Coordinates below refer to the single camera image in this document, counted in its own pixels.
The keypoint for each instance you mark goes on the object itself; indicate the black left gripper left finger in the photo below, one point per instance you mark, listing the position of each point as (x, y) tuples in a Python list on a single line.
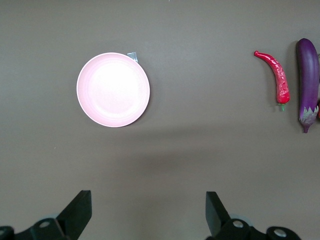
[(72, 220)]

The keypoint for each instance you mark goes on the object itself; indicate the red chili pepper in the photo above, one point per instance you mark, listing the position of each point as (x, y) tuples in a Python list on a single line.
[(280, 77)]

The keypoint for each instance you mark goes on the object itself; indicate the purple eggplant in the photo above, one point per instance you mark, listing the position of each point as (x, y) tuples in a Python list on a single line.
[(307, 75)]

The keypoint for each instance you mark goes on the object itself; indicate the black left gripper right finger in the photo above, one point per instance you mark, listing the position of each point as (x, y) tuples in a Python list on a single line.
[(217, 217)]

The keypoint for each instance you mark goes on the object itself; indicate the grey tape piece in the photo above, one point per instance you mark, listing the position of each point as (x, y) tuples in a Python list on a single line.
[(133, 56)]

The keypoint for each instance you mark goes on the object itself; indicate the brown table covering sheet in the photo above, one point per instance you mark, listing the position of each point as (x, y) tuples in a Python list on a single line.
[(175, 37)]

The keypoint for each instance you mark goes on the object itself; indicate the pink round plate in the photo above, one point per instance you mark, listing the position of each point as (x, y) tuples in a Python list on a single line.
[(112, 90)]

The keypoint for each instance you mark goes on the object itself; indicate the red pomegranate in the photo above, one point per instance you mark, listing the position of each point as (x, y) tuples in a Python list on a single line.
[(319, 111)]

